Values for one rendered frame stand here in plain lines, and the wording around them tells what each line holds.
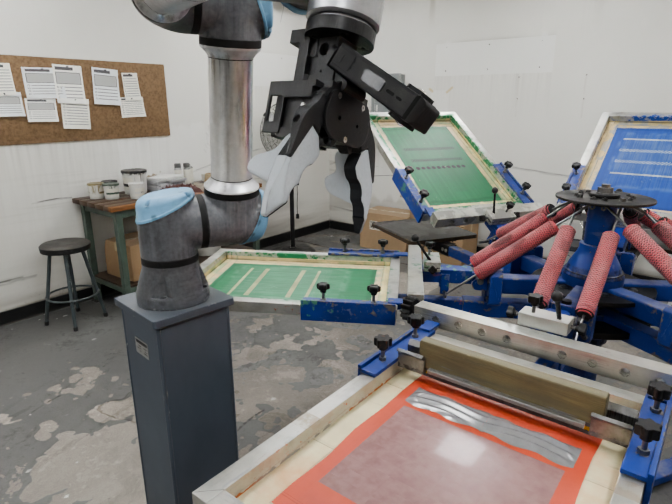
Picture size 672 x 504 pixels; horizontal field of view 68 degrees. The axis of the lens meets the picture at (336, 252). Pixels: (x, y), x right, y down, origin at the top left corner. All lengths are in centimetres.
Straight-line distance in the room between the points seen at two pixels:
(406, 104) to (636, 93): 475
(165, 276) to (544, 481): 81
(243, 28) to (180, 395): 73
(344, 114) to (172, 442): 86
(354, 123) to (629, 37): 477
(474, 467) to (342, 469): 24
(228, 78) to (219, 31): 8
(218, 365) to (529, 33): 473
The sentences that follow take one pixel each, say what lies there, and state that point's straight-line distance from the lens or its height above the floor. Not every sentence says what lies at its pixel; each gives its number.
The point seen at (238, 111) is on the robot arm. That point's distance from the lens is 102.
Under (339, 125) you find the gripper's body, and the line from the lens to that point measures 50.
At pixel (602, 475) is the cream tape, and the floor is 96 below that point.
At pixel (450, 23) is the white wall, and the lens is 576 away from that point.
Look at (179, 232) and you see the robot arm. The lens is 105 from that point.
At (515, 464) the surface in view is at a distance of 107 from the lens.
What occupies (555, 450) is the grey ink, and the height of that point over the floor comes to 96.
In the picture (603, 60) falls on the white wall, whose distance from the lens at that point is 524.
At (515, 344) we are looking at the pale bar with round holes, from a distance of 139.
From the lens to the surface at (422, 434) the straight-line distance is 111.
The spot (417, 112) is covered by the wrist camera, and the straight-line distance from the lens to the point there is 45.
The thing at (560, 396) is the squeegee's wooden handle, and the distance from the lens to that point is 116.
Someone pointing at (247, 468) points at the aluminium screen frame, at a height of 99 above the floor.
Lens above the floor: 160
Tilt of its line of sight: 16 degrees down
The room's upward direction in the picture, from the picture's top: straight up
